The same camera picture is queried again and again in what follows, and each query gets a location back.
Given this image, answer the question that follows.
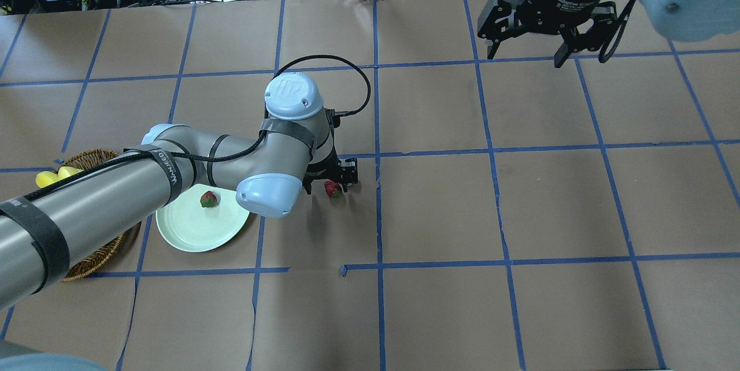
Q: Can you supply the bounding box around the red strawberry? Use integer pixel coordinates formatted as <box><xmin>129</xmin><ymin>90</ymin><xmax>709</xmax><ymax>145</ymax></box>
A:
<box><xmin>199</xmin><ymin>190</ymin><xmax>220</xmax><ymax>208</ymax></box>

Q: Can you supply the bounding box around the wicker basket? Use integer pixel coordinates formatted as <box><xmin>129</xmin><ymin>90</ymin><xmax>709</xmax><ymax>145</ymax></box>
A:
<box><xmin>58</xmin><ymin>148</ymin><xmax>128</xmax><ymax>283</ymax></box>

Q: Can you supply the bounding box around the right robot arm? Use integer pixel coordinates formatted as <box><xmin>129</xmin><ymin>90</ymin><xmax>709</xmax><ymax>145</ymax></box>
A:
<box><xmin>478</xmin><ymin>0</ymin><xmax>739</xmax><ymax>68</ymax></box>

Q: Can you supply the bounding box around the light green plate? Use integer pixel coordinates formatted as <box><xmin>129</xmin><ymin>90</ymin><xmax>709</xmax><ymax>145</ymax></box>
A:
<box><xmin>155</xmin><ymin>184</ymin><xmax>250</xmax><ymax>253</ymax></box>

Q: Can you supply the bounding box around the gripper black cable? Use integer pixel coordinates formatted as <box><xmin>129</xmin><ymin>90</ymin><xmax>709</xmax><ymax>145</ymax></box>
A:
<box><xmin>276</xmin><ymin>54</ymin><xmax>372</xmax><ymax>117</ymax></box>
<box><xmin>598</xmin><ymin>0</ymin><xmax>638</xmax><ymax>64</ymax></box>

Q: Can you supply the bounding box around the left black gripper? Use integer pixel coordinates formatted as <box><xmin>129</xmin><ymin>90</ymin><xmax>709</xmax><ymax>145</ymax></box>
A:
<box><xmin>303</xmin><ymin>150</ymin><xmax>358</xmax><ymax>194</ymax></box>

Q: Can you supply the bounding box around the strawberry with green leaves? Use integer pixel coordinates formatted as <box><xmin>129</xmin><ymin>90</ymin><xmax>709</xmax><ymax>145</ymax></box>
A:
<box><xmin>323</xmin><ymin>180</ymin><xmax>344</xmax><ymax>198</ymax></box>

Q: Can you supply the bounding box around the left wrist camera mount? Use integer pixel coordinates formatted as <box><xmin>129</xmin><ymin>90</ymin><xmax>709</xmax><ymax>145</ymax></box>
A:
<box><xmin>324</xmin><ymin>108</ymin><xmax>343</xmax><ymax>147</ymax></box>

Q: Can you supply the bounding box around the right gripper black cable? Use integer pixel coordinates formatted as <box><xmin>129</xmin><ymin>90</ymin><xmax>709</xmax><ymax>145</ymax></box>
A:
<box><xmin>598</xmin><ymin>0</ymin><xmax>638</xmax><ymax>64</ymax></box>

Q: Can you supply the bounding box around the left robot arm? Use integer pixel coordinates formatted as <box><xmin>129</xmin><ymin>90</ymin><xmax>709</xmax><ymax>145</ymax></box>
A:
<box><xmin>2</xmin><ymin>70</ymin><xmax>360</xmax><ymax>309</ymax></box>

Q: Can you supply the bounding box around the yellow banana bunch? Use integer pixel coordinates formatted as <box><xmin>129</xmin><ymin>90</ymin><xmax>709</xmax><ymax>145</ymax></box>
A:
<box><xmin>35</xmin><ymin>166</ymin><xmax>82</xmax><ymax>188</ymax></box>

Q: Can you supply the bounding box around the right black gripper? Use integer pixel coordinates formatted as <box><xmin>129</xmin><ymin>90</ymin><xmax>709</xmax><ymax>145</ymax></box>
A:
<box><xmin>478</xmin><ymin>0</ymin><xmax>617</xmax><ymax>69</ymax></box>

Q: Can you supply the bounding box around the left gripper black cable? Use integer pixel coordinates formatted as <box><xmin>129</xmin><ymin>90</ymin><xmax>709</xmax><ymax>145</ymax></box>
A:
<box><xmin>276</xmin><ymin>54</ymin><xmax>372</xmax><ymax>117</ymax></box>

